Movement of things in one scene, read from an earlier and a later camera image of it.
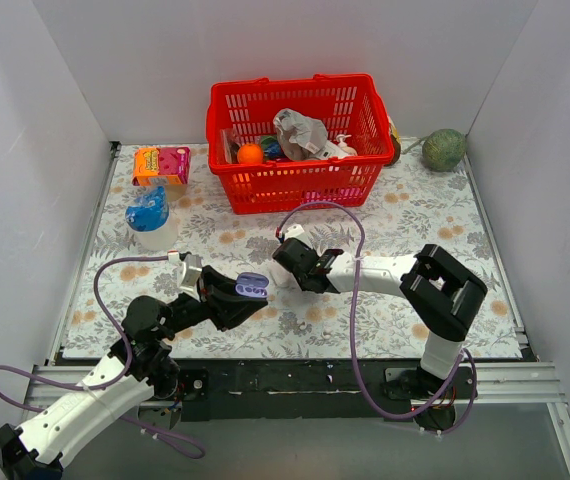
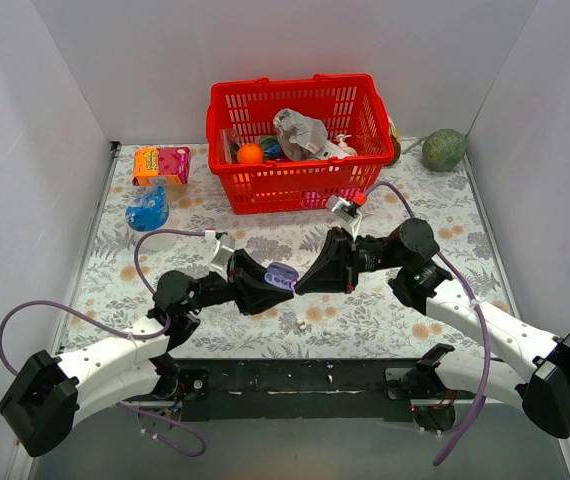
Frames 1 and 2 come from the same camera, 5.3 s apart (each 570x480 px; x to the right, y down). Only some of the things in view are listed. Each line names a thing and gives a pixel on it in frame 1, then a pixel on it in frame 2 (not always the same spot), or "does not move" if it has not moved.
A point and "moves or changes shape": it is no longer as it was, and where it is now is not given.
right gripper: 292,259 -> 347,261
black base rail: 289,389 does not move
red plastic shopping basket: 350,105 does not move
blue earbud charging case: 250,284 moves or changes shape
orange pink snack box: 154,166 does not move
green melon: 443,149 does not move
